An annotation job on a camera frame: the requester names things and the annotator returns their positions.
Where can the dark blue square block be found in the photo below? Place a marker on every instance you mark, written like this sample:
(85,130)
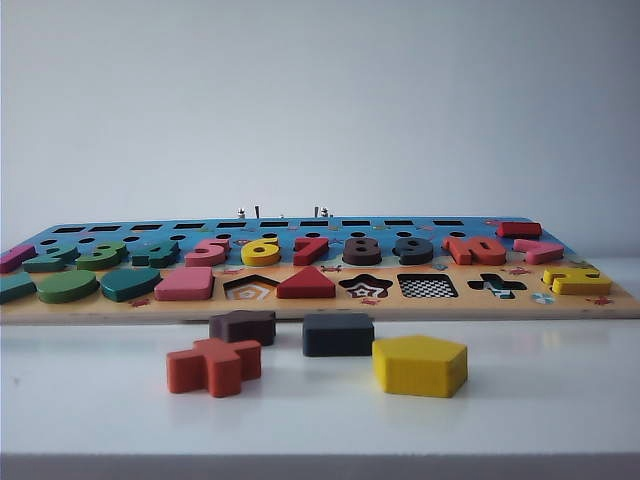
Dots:
(337,337)

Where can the colourful wooden puzzle board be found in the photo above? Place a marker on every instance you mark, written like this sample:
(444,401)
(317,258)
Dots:
(330,231)

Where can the red number seven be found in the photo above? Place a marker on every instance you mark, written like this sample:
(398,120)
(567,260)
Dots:
(305,257)

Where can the brown number eight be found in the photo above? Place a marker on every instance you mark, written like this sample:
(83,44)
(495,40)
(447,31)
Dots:
(362,259)

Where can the red triangle block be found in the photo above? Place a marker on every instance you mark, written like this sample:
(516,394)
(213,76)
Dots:
(306,287)

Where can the yellow number six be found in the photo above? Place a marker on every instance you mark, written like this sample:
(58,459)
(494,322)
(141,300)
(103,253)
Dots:
(260,259)

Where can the dark blue number nine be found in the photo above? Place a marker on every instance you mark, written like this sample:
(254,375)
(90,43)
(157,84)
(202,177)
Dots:
(415,257)

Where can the brown star block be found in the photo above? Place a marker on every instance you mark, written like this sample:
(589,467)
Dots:
(245,327)

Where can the pink number five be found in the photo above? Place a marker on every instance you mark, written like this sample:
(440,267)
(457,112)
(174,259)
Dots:
(200,258)

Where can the orange number ten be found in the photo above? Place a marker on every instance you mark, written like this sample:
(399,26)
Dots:
(457,252)

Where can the pink square block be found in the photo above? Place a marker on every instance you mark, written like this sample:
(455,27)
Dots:
(182,287)

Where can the yellow pentagon block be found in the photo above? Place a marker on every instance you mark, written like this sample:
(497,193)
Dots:
(415,370)

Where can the teal number four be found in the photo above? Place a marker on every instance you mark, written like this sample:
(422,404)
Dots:
(160,257)

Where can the orange cross block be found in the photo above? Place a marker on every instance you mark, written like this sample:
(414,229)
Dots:
(215,370)

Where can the teal heart block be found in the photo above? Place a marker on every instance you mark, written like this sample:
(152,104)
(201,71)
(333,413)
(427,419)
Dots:
(127,287)

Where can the red minus symbol block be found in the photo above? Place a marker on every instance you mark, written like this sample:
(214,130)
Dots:
(520,230)

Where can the pink angle symbol block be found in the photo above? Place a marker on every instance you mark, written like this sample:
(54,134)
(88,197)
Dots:
(537,255)

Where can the green number three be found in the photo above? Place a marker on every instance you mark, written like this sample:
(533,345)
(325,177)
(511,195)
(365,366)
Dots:
(95,262)

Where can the green circle block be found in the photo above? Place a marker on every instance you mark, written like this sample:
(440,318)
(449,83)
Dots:
(67,287)

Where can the yellow equals symbol block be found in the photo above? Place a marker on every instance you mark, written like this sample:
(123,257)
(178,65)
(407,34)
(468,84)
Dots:
(580,286)

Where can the teal number two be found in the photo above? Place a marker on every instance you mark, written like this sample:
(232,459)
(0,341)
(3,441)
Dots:
(45,263)

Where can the pink number one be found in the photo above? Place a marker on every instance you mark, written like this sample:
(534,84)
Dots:
(12,260)

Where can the teal rectangle block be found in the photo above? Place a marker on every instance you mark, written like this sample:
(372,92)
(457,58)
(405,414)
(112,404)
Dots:
(15,289)

